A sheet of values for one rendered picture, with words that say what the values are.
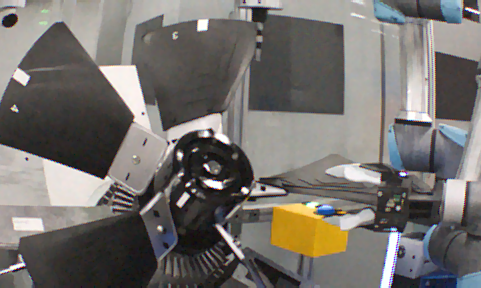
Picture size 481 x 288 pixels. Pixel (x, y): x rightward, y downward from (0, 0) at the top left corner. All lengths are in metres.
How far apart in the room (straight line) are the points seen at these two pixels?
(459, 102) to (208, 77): 4.27
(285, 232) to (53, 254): 0.81
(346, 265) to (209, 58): 1.22
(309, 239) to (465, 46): 4.08
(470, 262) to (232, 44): 0.58
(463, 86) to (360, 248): 3.25
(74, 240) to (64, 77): 0.28
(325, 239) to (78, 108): 0.68
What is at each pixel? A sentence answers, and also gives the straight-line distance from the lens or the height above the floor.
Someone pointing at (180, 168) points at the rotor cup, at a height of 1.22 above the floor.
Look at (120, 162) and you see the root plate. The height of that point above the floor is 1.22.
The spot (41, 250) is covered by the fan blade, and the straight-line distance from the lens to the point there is 0.78.
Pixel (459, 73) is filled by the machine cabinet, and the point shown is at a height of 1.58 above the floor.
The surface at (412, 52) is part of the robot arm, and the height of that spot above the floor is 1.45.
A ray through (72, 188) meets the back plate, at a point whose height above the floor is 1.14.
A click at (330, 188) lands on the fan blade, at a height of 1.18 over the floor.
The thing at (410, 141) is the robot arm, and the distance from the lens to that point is 1.62.
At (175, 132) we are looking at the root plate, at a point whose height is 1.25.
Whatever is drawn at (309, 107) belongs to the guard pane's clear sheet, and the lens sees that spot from 2.00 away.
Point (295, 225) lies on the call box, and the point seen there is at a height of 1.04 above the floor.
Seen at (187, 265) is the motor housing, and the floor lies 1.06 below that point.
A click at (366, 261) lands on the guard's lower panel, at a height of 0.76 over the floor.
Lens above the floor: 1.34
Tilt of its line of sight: 5 degrees down
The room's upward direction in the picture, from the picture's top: 3 degrees clockwise
